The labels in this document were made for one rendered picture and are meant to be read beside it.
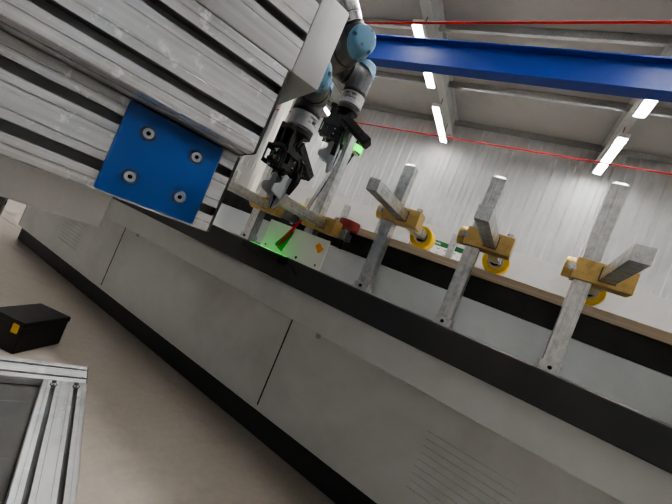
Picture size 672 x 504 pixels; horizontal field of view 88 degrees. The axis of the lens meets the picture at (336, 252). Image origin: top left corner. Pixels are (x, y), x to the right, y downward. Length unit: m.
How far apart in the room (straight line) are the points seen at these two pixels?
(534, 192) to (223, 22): 8.45
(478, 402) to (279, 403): 0.76
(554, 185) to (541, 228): 0.96
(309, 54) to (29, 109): 0.25
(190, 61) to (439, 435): 1.12
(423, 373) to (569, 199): 7.92
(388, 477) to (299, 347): 0.51
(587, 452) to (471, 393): 0.24
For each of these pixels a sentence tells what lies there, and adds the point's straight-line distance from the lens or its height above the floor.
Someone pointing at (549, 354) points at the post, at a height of 0.74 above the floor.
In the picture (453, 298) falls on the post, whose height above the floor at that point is 0.78.
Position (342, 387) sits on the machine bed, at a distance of 1.31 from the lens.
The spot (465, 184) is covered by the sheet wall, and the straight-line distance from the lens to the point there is 8.78.
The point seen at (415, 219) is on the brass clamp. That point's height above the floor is 0.94.
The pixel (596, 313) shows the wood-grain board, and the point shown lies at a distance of 1.18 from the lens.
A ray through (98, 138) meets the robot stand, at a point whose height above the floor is 0.77.
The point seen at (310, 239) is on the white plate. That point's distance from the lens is 1.14.
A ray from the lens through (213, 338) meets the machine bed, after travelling 1.66.
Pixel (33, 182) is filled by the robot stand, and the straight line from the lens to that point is 0.48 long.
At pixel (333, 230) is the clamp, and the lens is 1.12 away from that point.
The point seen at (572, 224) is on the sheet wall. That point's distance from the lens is 8.62.
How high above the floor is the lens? 0.75
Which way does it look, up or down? 2 degrees up
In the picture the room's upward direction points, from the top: 22 degrees clockwise
